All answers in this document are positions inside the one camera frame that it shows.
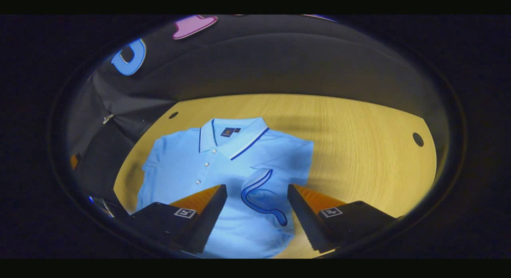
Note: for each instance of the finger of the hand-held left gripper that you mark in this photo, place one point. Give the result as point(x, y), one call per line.
point(75, 160)

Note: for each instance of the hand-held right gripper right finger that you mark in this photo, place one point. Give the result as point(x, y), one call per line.
point(305, 218)

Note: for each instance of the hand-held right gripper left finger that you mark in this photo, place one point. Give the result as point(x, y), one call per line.
point(207, 222)

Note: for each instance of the light blue T-shirt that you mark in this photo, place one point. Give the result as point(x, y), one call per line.
point(223, 158)

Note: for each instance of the silver metal clip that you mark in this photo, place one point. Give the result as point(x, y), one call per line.
point(107, 118)

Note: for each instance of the black backdrop cloth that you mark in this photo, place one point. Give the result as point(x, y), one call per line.
point(279, 58)

